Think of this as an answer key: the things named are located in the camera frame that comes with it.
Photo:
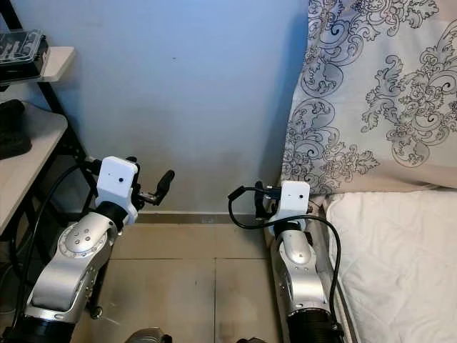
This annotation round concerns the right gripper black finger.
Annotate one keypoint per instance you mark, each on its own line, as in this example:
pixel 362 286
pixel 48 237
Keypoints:
pixel 258 201

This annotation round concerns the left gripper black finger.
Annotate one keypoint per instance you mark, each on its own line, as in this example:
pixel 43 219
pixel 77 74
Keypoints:
pixel 166 183

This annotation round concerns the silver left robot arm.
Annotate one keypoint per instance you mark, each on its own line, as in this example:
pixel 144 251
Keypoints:
pixel 71 271

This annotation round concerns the beige skirting board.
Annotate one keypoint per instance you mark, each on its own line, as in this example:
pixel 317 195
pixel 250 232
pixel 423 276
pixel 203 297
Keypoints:
pixel 207 217

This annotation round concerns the black caster wheel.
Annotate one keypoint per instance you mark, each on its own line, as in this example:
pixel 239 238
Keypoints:
pixel 95 311

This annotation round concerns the grey robot left leg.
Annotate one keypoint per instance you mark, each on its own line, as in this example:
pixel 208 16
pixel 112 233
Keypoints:
pixel 148 336

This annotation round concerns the grey robot leg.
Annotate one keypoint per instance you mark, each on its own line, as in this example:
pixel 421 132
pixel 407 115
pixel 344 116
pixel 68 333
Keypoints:
pixel 148 336
pixel 250 341

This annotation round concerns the grey robot right leg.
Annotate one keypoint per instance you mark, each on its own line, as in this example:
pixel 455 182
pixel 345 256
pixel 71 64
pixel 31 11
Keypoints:
pixel 250 341

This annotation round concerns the white quilted bed cover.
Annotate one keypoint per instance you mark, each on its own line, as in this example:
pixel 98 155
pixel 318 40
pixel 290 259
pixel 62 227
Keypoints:
pixel 400 271

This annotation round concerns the black battery charger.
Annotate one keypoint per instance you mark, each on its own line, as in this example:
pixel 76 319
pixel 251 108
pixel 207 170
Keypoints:
pixel 14 128

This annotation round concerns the small white shelf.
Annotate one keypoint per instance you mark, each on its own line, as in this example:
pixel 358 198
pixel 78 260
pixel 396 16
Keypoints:
pixel 61 63

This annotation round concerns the clear lid black case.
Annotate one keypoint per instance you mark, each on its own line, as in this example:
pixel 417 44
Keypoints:
pixel 23 57

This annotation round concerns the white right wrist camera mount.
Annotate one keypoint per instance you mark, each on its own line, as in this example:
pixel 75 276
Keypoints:
pixel 293 204

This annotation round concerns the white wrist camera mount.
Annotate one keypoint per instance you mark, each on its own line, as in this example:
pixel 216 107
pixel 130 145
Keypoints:
pixel 116 186
pixel 293 204

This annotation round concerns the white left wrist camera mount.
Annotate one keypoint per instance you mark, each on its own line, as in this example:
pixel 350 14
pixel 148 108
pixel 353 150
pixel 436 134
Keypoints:
pixel 116 186

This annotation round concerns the black metal desk frame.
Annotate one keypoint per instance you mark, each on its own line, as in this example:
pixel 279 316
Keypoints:
pixel 48 96

